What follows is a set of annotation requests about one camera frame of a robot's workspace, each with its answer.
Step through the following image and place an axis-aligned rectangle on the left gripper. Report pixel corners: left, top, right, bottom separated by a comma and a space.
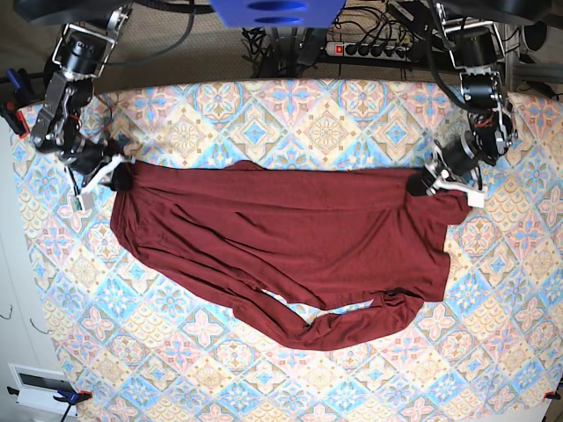
406, 135, 483, 197

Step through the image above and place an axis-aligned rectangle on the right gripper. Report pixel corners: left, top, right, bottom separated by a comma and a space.
56, 138, 133, 192

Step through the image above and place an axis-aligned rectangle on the dark red t-shirt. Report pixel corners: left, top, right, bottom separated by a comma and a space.
110, 161, 470, 351

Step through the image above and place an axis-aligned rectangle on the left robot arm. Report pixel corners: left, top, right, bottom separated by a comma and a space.
406, 1, 517, 207

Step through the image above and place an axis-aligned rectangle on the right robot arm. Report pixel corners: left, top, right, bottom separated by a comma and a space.
30, 4, 134, 195

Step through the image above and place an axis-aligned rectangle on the blue orange clamp upper left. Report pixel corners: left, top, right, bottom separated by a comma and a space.
1, 69, 32, 138

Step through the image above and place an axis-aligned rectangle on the blue orange clamp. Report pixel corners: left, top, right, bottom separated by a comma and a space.
1, 69, 32, 138
6, 387, 91, 421

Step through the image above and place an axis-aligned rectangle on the white power strip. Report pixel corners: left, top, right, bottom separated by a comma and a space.
325, 41, 408, 61

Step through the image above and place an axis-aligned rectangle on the patterned tile tablecloth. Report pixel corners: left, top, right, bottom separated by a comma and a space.
4, 80, 562, 421

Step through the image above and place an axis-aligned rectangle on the blue orange clamp lower left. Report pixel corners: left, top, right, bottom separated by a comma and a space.
6, 387, 91, 421

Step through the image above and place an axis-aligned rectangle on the orange clamp lower right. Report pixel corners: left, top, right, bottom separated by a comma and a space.
544, 391, 562, 401

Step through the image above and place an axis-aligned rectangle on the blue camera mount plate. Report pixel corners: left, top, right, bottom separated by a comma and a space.
209, 0, 345, 29

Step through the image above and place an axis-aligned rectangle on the white wall outlet box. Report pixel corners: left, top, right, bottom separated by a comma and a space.
8, 363, 72, 416

